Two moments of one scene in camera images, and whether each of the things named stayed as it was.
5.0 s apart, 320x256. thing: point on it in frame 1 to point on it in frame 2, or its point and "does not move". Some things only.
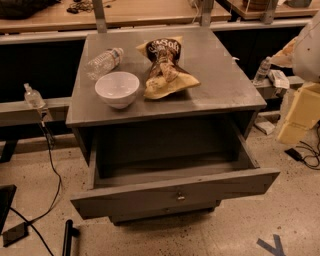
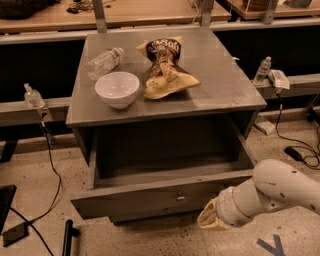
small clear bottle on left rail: (33, 97) does not move
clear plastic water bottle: (104, 64) does not move
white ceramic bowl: (117, 88) does not move
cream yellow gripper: (308, 55) to (225, 206)
